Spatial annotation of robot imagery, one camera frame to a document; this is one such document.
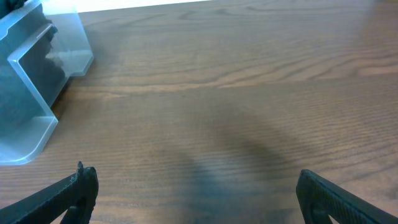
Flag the clear plastic storage bin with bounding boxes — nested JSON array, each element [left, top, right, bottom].
[[1, 1, 94, 166]]

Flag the small black folded garment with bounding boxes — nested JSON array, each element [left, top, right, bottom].
[[19, 26, 65, 106]]

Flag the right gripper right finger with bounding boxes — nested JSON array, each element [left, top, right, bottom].
[[296, 169, 397, 224]]

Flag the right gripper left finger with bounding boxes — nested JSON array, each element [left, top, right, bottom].
[[1, 162, 99, 223]]

